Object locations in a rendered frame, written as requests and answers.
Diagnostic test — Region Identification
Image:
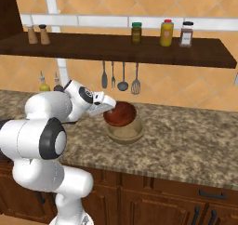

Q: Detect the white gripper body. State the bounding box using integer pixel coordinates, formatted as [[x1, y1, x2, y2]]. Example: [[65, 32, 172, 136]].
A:
[[86, 94, 117, 118]]

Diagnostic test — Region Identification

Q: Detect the reddish-brown wooden bowl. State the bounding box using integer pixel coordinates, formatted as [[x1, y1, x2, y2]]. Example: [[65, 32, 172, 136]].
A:
[[102, 100, 138, 127]]

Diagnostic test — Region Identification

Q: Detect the tan wooden bowl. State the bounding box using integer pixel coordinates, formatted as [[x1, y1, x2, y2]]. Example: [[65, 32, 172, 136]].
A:
[[103, 114, 146, 145]]

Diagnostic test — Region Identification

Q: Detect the grey hanging spoon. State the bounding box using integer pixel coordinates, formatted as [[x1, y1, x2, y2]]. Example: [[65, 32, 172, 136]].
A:
[[100, 60, 109, 90]]

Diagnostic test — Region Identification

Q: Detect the grey hanging ladle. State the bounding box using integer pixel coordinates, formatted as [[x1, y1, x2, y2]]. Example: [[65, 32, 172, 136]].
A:
[[116, 61, 129, 92]]

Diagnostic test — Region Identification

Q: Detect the grey hanging fork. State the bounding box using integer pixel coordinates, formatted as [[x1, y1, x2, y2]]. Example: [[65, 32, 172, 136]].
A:
[[110, 60, 117, 89]]

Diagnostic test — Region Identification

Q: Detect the grey hanging slotted spatula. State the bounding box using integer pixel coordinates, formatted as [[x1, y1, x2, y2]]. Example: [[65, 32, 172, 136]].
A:
[[130, 62, 142, 96]]

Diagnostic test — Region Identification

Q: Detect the dark oil bottle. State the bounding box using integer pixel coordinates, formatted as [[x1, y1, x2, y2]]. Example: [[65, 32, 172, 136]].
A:
[[52, 72, 65, 93]]

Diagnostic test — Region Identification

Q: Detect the yellow oil bottle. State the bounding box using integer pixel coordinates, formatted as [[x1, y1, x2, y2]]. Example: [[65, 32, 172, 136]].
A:
[[38, 70, 51, 93]]

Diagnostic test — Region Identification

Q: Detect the green jar with green lid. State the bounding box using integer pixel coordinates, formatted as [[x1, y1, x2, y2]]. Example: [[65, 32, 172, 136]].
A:
[[130, 21, 143, 46]]

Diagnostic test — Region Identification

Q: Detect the wooden shaker with black cap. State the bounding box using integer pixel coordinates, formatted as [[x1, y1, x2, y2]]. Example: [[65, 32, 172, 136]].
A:
[[38, 23, 51, 46]]

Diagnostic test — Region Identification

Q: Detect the yellow bottle with red cap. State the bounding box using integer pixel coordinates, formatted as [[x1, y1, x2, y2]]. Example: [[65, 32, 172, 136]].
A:
[[159, 19, 175, 47]]

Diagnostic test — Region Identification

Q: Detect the wooden cupboard door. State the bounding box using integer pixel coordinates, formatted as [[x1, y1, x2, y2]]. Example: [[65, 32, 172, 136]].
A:
[[0, 165, 60, 224], [202, 203, 238, 225], [81, 185, 121, 225], [120, 187, 208, 225]]

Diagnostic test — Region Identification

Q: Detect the wooden shaker with white cap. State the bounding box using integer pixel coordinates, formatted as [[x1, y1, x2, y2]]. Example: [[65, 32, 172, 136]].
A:
[[25, 23, 39, 46]]

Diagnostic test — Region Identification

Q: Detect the brown spice jar, black lid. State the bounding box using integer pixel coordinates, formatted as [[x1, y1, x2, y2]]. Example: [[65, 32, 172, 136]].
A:
[[178, 20, 195, 48]]

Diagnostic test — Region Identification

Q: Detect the wooden drawer front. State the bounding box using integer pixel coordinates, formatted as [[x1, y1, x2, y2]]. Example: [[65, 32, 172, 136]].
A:
[[152, 177, 238, 206]]

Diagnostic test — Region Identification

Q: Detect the dark wooden wall shelf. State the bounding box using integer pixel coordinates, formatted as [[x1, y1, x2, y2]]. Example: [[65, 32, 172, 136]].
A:
[[0, 32, 238, 70]]

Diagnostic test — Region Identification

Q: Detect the dark wooden wall cabinet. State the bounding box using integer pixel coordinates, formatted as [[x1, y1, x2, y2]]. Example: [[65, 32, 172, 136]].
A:
[[0, 0, 24, 41]]

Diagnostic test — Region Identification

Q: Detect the black drawer handle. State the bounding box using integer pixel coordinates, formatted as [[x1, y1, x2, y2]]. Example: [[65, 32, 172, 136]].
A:
[[198, 188, 228, 201]]

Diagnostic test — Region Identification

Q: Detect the black cupboard door handle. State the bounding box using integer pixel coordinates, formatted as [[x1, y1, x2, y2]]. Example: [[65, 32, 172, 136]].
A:
[[207, 208, 218, 225], [191, 205, 201, 225]]

